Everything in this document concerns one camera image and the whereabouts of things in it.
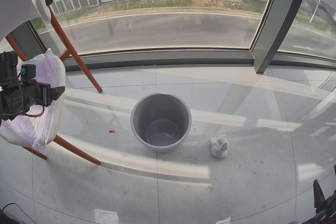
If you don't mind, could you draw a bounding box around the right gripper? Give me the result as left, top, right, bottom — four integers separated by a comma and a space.
314, 164, 336, 218

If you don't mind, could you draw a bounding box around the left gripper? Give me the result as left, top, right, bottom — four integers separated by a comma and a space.
0, 81, 52, 121

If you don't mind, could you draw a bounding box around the purple plastic bag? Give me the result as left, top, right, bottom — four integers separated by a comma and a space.
1, 48, 65, 152

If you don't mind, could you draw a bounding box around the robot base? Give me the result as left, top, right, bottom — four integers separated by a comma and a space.
0, 214, 19, 224

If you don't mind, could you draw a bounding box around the grey trash bin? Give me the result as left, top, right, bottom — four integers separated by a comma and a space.
130, 92, 193, 153

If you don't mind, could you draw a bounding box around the crumpled white paper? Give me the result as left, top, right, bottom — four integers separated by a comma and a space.
210, 134, 230, 158

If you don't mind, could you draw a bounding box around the window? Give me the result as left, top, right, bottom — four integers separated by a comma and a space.
0, 0, 336, 74

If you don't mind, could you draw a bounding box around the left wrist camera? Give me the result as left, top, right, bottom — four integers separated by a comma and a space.
17, 64, 37, 85

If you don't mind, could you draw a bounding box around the black cable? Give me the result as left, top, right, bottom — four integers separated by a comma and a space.
0, 203, 36, 224

